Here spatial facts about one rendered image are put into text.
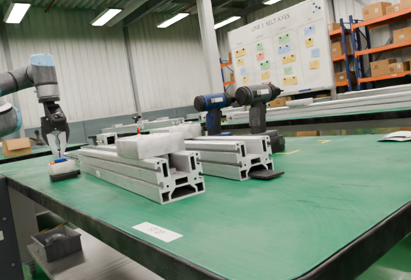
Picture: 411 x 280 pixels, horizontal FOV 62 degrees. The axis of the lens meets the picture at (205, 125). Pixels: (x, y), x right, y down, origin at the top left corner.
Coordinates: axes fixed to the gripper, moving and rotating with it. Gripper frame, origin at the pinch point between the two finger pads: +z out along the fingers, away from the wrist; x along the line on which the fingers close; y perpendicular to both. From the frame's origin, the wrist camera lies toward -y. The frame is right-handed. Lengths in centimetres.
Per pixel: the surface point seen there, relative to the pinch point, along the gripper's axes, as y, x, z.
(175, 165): -62, -15, 3
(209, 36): 657, -504, -198
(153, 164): -67, -8, 1
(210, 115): -23, -49, -5
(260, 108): -47, -53, -6
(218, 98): -25, -53, -11
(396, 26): 435, -1014, -160
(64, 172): -4.0, 0.0, 6.2
